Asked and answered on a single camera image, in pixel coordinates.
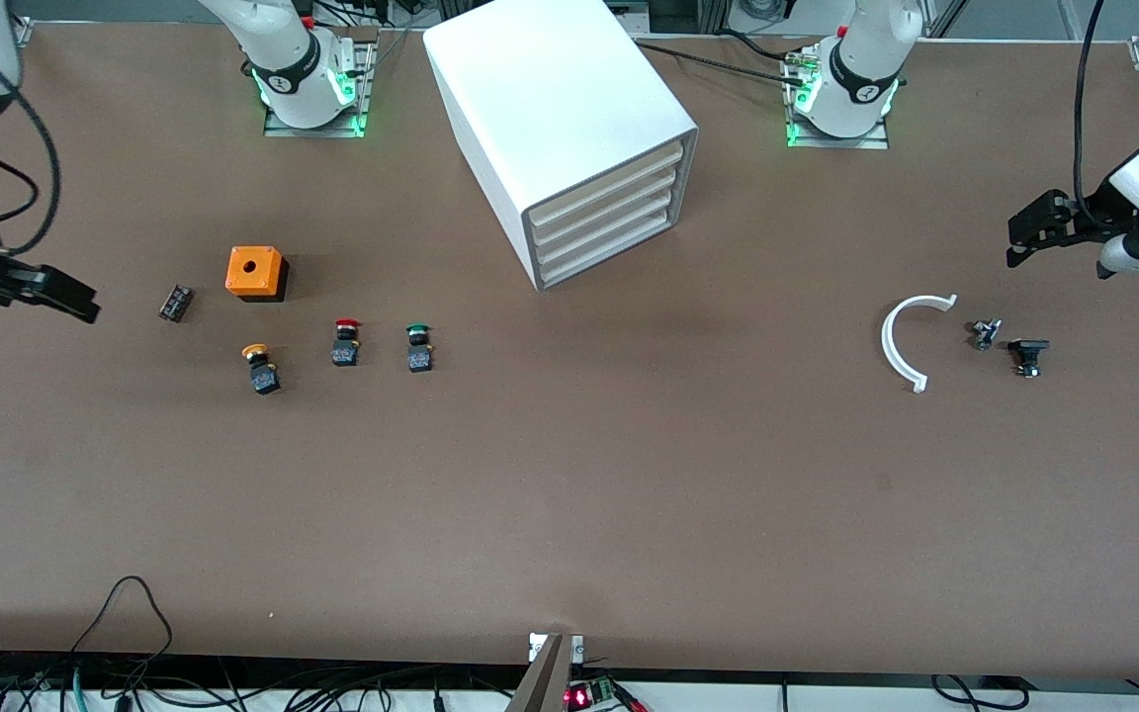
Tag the green push button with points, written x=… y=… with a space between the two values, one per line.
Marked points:
x=419 y=351

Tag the white lowest drawer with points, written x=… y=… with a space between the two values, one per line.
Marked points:
x=609 y=246

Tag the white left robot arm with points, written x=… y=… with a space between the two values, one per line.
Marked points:
x=861 y=69

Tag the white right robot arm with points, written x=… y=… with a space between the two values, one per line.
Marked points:
x=278 y=49

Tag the yellow push button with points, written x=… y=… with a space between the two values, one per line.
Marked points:
x=263 y=374

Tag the red push button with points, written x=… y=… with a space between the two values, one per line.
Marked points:
x=346 y=346

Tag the small metal fitting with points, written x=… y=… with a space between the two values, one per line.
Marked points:
x=985 y=334

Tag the small black contact block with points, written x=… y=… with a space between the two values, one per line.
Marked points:
x=176 y=303

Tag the black device box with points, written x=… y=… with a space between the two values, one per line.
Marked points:
x=688 y=12

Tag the circuit board with red light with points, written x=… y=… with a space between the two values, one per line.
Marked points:
x=579 y=697

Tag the black flat-head switch part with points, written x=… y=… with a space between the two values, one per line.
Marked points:
x=1028 y=348

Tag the orange button enclosure box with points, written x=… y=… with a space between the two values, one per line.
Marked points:
x=255 y=269

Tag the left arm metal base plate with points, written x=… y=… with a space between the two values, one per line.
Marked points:
x=836 y=142

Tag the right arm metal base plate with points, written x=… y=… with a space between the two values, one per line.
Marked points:
x=367 y=69

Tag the small white metal bracket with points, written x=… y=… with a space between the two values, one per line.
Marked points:
x=577 y=648

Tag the brown camera mount post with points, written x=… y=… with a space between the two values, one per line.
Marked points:
x=545 y=682

